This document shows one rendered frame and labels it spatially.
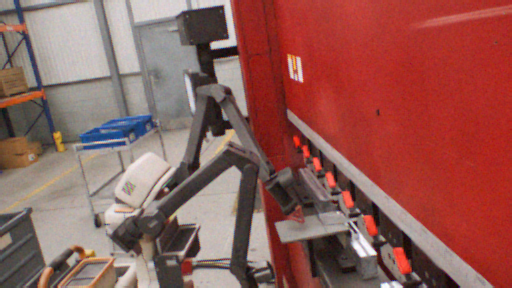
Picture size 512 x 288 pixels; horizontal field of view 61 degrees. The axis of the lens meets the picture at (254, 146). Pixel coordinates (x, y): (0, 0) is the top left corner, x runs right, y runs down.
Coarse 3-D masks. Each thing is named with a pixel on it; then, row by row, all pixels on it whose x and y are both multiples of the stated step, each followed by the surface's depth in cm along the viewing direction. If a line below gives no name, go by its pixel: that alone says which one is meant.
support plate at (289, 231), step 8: (312, 216) 184; (280, 224) 181; (288, 224) 180; (296, 224) 179; (304, 224) 178; (312, 224) 177; (320, 224) 176; (336, 224) 173; (344, 224) 172; (280, 232) 174; (288, 232) 173; (296, 232) 172; (304, 232) 171; (312, 232) 170; (320, 232) 169; (328, 232) 168; (336, 232) 168; (288, 240) 167; (296, 240) 167
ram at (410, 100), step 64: (320, 0) 143; (384, 0) 94; (448, 0) 70; (320, 64) 157; (384, 64) 100; (448, 64) 73; (320, 128) 175; (384, 128) 107; (448, 128) 77; (384, 192) 116; (448, 192) 81
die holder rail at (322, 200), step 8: (304, 168) 255; (304, 176) 241; (312, 176) 239; (304, 184) 243; (312, 184) 228; (320, 184) 226; (312, 192) 225; (320, 192) 216; (320, 200) 207; (328, 200) 207; (320, 208) 211; (328, 208) 210
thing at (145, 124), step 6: (144, 114) 515; (150, 114) 508; (114, 120) 520; (120, 120) 520; (126, 120) 519; (132, 120) 505; (138, 120) 506; (144, 120) 488; (150, 120) 506; (138, 126) 482; (144, 126) 488; (150, 126) 504; (144, 132) 486
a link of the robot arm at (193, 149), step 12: (216, 84) 178; (204, 96) 181; (204, 108) 181; (192, 120) 184; (204, 120) 183; (192, 132) 183; (204, 132) 185; (192, 144) 183; (192, 156) 183; (180, 168) 183; (180, 180) 183
